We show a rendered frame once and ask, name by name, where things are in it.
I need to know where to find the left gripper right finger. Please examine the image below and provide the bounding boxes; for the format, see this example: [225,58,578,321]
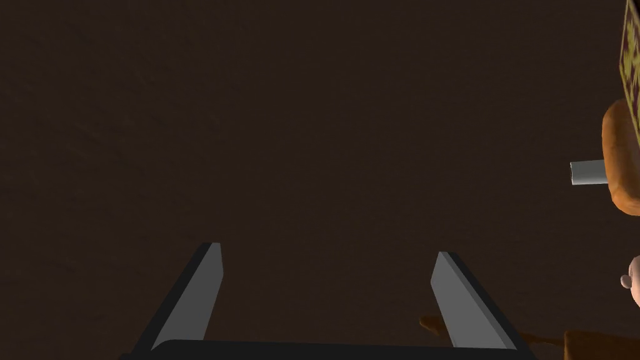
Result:
[429,251,532,351]

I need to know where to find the brown block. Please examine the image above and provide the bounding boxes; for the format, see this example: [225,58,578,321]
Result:
[564,329,640,360]

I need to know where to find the green patterned book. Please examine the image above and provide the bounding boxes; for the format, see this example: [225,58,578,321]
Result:
[619,0,640,146]

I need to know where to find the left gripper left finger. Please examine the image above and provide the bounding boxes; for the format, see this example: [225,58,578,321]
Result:
[131,242,224,354]

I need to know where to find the brown bread loaf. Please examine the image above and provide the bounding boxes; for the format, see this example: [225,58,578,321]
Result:
[601,98,640,217]

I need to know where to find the grey metal cylinder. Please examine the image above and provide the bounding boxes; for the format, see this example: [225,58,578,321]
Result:
[569,159,609,186]

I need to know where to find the pale pink rounded object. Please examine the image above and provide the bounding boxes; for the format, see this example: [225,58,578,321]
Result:
[619,254,640,307]

